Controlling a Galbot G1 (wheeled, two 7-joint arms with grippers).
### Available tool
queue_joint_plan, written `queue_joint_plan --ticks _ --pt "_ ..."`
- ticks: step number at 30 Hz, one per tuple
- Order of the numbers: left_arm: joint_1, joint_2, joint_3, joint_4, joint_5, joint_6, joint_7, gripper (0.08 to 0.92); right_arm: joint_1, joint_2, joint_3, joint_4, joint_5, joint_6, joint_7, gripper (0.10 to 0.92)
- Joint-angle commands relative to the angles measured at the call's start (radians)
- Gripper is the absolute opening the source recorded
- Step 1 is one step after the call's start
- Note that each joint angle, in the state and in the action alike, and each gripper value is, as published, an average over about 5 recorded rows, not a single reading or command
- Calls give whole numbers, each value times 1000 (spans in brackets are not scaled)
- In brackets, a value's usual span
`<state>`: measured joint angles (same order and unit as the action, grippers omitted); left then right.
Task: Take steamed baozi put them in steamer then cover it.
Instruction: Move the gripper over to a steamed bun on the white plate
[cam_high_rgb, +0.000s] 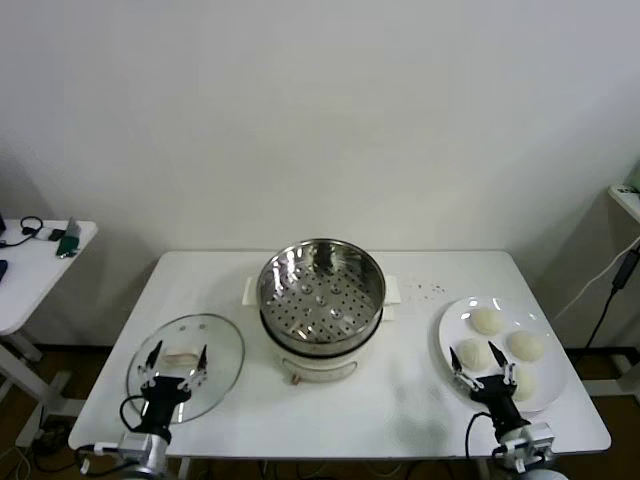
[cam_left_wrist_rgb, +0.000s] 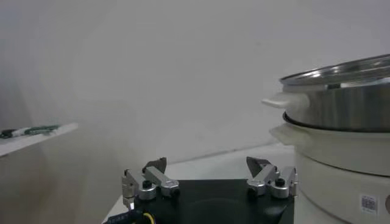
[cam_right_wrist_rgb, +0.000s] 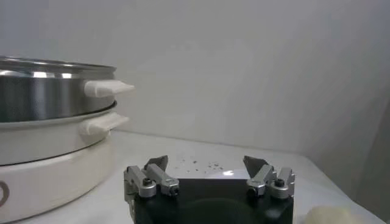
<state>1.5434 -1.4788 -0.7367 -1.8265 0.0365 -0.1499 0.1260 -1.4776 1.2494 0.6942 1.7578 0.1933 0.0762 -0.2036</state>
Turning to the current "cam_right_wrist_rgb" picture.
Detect cream electric cooking pot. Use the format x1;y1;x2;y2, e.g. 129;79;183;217
0;102;130;224

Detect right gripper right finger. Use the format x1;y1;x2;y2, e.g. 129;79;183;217
243;155;296;200

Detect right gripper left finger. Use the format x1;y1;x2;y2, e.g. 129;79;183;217
123;155;180;201

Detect stainless steel steamer basket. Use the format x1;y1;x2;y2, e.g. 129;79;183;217
0;55;135;124

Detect white steamed baozi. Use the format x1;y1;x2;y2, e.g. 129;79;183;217
303;206;366;224

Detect scattered dark crumbs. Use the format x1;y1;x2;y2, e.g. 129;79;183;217
179;156;225;175

